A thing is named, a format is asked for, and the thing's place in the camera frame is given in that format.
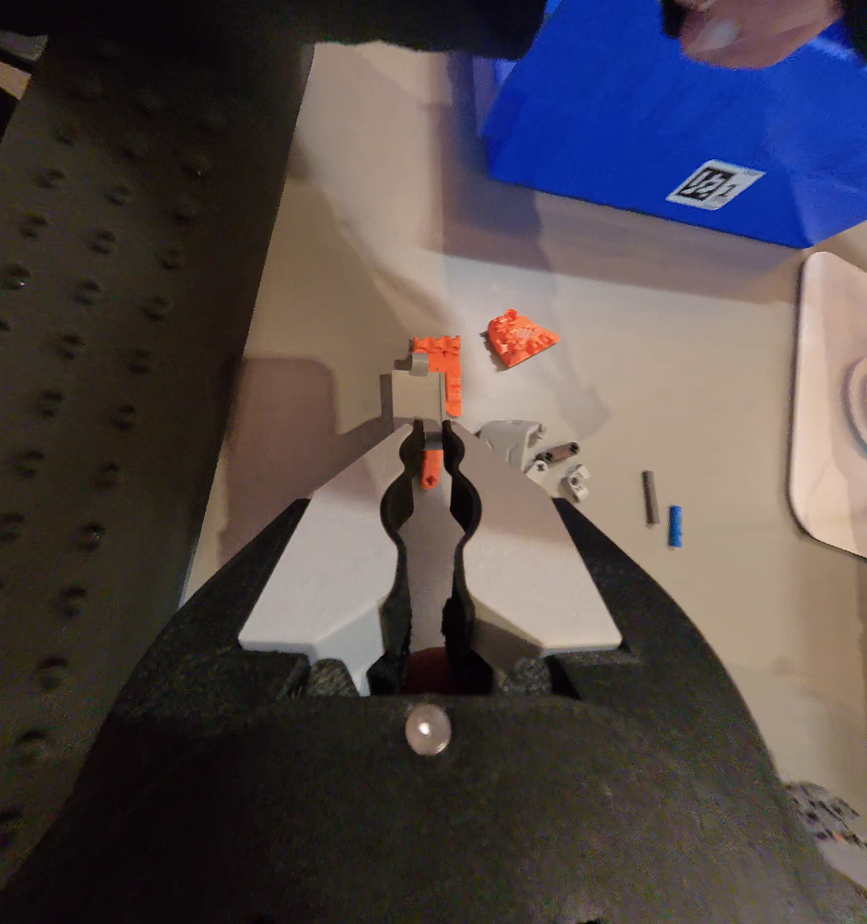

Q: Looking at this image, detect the blue robot kit box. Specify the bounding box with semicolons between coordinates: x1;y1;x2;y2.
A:
780;737;867;870

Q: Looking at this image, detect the orange toy part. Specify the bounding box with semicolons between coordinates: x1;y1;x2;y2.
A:
411;335;467;414
486;307;563;373

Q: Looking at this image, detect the blue plastic bin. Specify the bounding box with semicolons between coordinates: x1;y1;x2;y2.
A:
477;0;867;251

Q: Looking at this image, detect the black foam pad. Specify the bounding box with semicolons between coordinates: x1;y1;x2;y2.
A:
0;37;316;874

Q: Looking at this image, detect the small orange liftarm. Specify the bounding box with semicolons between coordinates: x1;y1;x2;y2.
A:
418;431;447;493

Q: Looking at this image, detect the person's left hand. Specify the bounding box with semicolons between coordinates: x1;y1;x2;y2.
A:
665;0;847;70

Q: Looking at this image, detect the white book stand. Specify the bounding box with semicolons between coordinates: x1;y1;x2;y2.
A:
786;252;867;573

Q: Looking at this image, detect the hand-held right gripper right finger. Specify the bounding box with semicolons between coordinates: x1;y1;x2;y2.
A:
441;419;622;665

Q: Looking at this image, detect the grey curved toy part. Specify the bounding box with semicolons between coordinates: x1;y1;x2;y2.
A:
476;418;551;472

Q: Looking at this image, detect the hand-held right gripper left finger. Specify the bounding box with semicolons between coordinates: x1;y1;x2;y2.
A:
239;422;423;672

